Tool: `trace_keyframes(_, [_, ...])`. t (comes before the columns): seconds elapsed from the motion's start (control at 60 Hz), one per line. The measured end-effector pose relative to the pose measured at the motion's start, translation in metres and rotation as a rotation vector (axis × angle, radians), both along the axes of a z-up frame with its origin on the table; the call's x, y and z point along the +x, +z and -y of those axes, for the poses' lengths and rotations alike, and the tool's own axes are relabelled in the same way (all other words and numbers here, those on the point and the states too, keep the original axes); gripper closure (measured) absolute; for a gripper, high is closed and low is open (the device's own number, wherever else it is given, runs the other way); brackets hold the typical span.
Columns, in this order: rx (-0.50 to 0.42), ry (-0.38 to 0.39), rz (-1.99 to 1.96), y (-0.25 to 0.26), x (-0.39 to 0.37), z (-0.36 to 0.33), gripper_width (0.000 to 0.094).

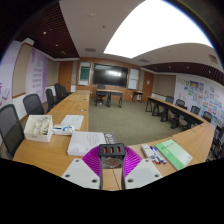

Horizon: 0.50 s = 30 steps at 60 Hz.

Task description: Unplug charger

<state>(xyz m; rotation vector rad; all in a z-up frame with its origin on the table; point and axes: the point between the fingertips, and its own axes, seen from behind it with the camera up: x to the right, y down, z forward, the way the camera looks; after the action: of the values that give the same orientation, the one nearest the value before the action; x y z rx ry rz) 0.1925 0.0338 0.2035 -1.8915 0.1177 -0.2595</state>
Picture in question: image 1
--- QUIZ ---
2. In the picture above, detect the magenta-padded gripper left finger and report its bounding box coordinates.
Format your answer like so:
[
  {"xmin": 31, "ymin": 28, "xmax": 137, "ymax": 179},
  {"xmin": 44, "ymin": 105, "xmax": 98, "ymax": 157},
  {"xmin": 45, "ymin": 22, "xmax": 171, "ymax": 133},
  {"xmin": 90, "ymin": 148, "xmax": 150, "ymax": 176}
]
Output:
[{"xmin": 61, "ymin": 145, "xmax": 104, "ymax": 191}]

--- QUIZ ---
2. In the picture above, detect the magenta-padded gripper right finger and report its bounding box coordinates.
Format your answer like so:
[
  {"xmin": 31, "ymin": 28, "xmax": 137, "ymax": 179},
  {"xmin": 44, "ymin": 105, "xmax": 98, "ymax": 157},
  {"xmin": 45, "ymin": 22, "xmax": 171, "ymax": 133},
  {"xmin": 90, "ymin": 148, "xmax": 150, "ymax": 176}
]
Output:
[{"xmin": 120, "ymin": 145, "xmax": 164, "ymax": 191}]

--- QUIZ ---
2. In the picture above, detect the black charger block with sticker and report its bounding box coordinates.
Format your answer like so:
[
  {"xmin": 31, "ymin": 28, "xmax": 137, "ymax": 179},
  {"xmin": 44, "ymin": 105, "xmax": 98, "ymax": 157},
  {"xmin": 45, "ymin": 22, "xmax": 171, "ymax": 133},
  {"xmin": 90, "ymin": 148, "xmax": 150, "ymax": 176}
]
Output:
[{"xmin": 98, "ymin": 143, "xmax": 127, "ymax": 170}]

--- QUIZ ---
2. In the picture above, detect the red whiteboard marker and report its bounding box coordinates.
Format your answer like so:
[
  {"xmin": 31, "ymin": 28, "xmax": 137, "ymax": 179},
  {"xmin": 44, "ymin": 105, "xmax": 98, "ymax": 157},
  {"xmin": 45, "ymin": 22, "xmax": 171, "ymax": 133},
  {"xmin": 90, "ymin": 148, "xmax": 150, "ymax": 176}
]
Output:
[{"xmin": 146, "ymin": 146, "xmax": 160, "ymax": 165}]

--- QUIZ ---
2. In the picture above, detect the white whiteboard eraser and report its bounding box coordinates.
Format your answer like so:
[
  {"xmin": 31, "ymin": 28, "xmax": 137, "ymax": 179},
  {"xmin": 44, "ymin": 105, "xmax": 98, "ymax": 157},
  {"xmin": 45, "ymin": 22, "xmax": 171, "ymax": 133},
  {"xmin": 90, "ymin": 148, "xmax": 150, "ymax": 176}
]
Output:
[{"xmin": 140, "ymin": 143, "xmax": 156, "ymax": 161}]

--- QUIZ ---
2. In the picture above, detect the blue whiteboard marker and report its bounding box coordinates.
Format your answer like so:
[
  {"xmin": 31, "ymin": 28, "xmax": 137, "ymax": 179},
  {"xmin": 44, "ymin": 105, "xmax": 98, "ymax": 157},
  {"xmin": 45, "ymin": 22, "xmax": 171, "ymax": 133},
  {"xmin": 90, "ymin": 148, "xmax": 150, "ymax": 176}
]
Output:
[
  {"xmin": 151, "ymin": 145, "xmax": 168, "ymax": 165},
  {"xmin": 149, "ymin": 145, "xmax": 164, "ymax": 165}
]

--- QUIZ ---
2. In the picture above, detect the thick white book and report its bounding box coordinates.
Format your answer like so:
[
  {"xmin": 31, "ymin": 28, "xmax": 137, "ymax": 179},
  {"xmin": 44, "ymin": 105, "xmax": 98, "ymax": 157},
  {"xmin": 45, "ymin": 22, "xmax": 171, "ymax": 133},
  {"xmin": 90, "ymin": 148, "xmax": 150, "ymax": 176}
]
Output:
[{"xmin": 66, "ymin": 130, "xmax": 118, "ymax": 158}]

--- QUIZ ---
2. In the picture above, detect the green booklet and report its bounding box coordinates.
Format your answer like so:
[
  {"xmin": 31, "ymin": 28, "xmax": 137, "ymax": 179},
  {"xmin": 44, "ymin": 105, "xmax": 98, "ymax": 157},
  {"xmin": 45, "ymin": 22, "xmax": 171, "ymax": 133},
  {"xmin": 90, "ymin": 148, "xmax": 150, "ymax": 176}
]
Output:
[{"xmin": 154, "ymin": 138, "xmax": 194, "ymax": 171}]

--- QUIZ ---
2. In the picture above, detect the small white and blue box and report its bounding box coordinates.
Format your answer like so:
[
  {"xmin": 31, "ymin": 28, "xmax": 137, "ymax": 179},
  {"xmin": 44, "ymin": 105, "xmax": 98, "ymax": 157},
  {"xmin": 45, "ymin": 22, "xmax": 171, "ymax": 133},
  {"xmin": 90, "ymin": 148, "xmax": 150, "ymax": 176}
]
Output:
[{"xmin": 51, "ymin": 124, "xmax": 75, "ymax": 136}]

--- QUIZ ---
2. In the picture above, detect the white printed paper sheet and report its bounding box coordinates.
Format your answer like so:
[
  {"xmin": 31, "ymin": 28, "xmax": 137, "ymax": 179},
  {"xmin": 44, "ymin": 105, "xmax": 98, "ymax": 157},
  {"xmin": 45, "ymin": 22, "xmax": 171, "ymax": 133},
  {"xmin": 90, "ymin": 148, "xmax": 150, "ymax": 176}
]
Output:
[{"xmin": 59, "ymin": 114, "xmax": 85, "ymax": 132}]

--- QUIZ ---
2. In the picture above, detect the white open cardboard box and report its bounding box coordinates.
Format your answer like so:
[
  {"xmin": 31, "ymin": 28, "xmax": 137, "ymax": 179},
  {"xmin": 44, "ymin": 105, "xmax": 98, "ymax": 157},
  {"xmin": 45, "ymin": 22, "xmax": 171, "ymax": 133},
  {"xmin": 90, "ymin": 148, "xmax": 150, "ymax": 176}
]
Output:
[{"xmin": 23, "ymin": 114, "xmax": 54, "ymax": 143}]

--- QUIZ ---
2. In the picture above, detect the small wooden side desk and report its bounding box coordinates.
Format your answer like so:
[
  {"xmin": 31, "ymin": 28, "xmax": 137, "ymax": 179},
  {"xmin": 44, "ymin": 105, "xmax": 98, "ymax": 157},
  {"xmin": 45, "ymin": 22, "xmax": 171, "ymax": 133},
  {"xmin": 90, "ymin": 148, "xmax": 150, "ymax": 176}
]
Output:
[{"xmin": 131, "ymin": 90, "xmax": 144, "ymax": 103}]

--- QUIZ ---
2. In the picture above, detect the row of black office chairs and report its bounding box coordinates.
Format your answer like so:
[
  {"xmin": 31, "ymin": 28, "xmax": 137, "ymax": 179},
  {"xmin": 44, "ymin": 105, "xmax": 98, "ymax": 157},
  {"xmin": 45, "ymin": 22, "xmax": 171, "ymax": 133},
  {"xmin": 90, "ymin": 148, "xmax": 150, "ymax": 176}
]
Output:
[
  {"xmin": 44, "ymin": 82, "xmax": 73, "ymax": 113},
  {"xmin": 164, "ymin": 95, "xmax": 224, "ymax": 161}
]

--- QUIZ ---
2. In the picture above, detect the black mesh office chair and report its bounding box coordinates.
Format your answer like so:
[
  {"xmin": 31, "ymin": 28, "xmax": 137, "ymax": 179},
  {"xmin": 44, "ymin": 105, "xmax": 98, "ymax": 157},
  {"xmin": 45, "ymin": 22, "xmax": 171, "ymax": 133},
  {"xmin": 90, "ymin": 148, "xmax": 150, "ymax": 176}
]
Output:
[
  {"xmin": 22, "ymin": 93, "xmax": 45, "ymax": 117},
  {"xmin": 0, "ymin": 103, "xmax": 25, "ymax": 159}
]

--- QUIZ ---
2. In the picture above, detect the wooden desk with black legs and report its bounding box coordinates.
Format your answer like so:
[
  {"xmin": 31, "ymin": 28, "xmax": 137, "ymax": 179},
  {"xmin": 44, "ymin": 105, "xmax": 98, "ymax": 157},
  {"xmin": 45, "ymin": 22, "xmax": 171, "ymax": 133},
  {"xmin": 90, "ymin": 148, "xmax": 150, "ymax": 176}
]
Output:
[{"xmin": 95, "ymin": 88, "xmax": 124, "ymax": 108}]

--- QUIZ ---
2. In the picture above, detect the brown wooden door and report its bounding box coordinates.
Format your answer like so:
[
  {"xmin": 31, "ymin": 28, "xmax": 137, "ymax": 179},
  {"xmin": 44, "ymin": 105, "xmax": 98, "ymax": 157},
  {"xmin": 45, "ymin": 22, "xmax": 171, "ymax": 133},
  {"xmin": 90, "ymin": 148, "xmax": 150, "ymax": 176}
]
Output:
[
  {"xmin": 58, "ymin": 61, "xmax": 74, "ymax": 93},
  {"xmin": 142, "ymin": 70, "xmax": 155, "ymax": 103}
]

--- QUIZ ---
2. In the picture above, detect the large ceiling light panel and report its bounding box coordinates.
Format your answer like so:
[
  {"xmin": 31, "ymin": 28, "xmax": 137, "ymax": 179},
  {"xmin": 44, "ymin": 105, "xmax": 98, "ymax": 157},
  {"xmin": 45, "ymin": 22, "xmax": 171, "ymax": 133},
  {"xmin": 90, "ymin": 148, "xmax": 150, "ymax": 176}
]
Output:
[{"xmin": 103, "ymin": 0, "xmax": 214, "ymax": 59}]

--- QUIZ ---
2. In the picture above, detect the white wall board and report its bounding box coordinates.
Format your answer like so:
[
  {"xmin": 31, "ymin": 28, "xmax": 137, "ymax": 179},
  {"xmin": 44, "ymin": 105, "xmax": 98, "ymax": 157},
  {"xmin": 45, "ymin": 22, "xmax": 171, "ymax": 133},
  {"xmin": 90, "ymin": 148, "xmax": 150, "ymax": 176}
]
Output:
[{"xmin": 128, "ymin": 68, "xmax": 140, "ymax": 90}]

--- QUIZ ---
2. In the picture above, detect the colourful wall posters group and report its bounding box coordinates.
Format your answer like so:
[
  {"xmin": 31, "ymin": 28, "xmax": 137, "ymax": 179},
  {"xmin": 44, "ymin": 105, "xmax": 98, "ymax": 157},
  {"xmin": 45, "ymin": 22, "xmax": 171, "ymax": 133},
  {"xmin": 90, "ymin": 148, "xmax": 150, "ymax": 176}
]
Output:
[{"xmin": 181, "ymin": 78, "xmax": 224, "ymax": 128}]

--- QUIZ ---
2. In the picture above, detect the green wall board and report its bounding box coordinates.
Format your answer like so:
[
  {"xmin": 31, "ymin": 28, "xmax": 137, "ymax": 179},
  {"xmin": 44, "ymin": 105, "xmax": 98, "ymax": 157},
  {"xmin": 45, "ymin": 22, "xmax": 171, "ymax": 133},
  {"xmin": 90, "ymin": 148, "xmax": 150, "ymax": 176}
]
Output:
[{"xmin": 78, "ymin": 65, "xmax": 92, "ymax": 86}]

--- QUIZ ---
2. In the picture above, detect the large black wall screen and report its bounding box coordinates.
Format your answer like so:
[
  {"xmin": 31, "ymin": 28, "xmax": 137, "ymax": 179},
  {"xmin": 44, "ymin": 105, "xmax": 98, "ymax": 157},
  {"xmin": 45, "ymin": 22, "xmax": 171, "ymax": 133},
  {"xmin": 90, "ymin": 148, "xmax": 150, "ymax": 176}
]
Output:
[{"xmin": 92, "ymin": 63, "xmax": 129, "ymax": 88}]

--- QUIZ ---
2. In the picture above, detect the purple wall banner with lettering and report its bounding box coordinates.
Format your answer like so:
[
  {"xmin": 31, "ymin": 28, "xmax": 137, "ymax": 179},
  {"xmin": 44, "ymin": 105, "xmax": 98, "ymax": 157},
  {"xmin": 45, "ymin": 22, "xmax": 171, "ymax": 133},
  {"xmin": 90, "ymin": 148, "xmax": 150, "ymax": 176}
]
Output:
[{"xmin": 0, "ymin": 40, "xmax": 23, "ymax": 109}]

